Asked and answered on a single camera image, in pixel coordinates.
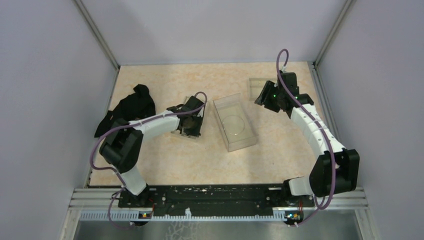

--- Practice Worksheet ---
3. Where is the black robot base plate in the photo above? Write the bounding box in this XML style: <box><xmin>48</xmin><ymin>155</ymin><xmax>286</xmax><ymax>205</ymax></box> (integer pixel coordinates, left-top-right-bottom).
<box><xmin>118</xmin><ymin>183</ymin><xmax>315</xmax><ymax>217</ymax></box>

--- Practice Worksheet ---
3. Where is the silver bangle bracelet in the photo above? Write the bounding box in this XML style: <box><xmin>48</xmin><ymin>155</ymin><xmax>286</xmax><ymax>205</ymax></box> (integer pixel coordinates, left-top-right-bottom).
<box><xmin>221</xmin><ymin>114</ymin><xmax>247</xmax><ymax>135</ymax></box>

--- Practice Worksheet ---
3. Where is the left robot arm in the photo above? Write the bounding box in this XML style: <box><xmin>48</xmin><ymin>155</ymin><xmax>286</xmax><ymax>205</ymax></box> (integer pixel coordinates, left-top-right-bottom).
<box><xmin>97</xmin><ymin>94</ymin><xmax>208</xmax><ymax>207</ymax></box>

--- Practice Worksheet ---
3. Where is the black cloth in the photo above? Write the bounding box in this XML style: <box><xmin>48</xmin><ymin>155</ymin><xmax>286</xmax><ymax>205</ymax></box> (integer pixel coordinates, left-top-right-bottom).
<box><xmin>94</xmin><ymin>84</ymin><xmax>156</xmax><ymax>138</ymax></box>

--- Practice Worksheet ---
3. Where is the white slotted cable duct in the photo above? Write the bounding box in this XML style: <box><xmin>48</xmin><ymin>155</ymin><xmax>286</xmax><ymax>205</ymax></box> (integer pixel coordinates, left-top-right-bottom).
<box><xmin>79</xmin><ymin>209</ymin><xmax>287</xmax><ymax>222</ymax></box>

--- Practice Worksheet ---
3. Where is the clear plastic box cover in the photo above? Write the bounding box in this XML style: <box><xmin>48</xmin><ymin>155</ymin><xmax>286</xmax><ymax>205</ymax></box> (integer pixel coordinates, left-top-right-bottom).
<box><xmin>212</xmin><ymin>93</ymin><xmax>257</xmax><ymax>152</ymax></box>

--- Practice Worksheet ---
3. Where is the beige compartment tray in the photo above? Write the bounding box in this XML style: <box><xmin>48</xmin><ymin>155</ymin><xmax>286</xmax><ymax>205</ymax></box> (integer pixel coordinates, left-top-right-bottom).
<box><xmin>248</xmin><ymin>78</ymin><xmax>277</xmax><ymax>101</ymax></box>

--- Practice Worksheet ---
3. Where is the beige slotted ring tray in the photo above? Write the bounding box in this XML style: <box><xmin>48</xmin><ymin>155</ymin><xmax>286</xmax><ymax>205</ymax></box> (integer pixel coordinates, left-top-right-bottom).
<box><xmin>171</xmin><ymin>95</ymin><xmax>206</xmax><ymax>141</ymax></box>

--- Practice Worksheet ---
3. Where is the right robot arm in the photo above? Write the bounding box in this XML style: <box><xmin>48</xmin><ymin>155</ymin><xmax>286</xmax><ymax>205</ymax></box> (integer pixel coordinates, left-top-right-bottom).
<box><xmin>254</xmin><ymin>70</ymin><xmax>360</xmax><ymax>206</ymax></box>

